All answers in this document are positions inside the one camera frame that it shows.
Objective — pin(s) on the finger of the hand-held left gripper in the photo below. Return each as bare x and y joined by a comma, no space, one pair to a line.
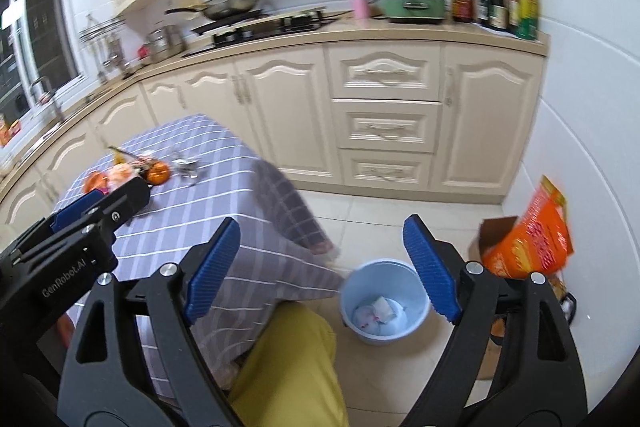
122,204
75,209

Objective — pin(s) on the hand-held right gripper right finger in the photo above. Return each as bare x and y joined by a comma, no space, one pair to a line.
431,272

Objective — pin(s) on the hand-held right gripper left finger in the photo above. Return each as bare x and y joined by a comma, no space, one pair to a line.
214,269

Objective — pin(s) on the pink wrapper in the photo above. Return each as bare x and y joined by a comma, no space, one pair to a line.
103,191

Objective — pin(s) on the bagged orange peel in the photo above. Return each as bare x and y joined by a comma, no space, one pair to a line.
121,175

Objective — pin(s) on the orange tangerine peel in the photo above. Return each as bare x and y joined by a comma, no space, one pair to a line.
95,182

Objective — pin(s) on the orange tangerine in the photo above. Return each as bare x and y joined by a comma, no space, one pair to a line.
159,173

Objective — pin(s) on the yellow wrapper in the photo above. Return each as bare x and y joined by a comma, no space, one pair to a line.
119,153

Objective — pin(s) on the white paper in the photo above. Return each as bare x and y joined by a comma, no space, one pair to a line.
381,309

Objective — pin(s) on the blue plastic bin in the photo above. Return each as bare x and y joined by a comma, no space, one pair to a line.
355,287

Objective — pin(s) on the clear plastic cup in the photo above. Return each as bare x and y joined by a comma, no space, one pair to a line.
189,164

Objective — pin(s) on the purple checked tablecloth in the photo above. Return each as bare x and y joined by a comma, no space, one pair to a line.
200,202

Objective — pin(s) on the brown cardboard box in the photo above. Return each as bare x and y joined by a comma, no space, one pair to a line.
495,232

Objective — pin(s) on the orange packet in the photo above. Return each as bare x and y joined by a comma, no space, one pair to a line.
9,131

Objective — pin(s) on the orange printed bag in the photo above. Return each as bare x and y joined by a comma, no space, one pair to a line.
535,232

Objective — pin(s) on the cream cabinet drawer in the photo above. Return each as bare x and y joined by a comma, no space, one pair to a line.
385,169
387,127
382,72

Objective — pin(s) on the steel sink faucet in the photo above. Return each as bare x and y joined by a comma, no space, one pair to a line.
50,99

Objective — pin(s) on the person's yellow trouser leg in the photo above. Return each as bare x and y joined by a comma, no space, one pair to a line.
290,367

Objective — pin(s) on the small red container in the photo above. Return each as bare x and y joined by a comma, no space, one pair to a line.
143,53

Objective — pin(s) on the hanging utensil rack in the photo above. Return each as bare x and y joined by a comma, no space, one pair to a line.
105,42

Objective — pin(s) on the steel pot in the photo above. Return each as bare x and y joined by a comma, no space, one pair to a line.
164,42

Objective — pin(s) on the cream kitchen base cabinets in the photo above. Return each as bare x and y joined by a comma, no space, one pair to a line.
280,107

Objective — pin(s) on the kitchen window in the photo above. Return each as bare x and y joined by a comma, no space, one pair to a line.
45,17

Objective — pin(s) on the steel wok with lid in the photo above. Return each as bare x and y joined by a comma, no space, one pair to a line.
230,4

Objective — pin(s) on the black gas stove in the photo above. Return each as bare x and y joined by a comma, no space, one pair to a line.
270,27

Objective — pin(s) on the dark green glass bottle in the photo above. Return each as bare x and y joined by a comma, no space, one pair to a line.
498,4

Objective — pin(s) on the brown sauce bottle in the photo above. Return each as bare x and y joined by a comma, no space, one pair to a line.
511,7

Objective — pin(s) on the green yellow oil bottle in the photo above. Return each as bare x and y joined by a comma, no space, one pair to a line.
527,12

